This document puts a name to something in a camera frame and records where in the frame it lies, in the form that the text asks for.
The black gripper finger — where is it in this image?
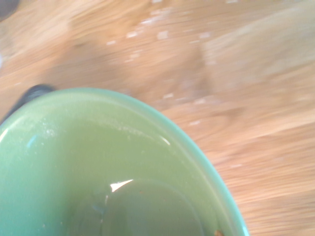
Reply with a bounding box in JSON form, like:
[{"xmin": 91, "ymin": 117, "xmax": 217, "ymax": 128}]
[{"xmin": 0, "ymin": 84, "xmax": 56, "ymax": 125}]

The green ceramic bowl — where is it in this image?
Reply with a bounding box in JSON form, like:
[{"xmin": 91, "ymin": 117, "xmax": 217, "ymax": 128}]
[{"xmin": 0, "ymin": 88, "xmax": 251, "ymax": 236}]

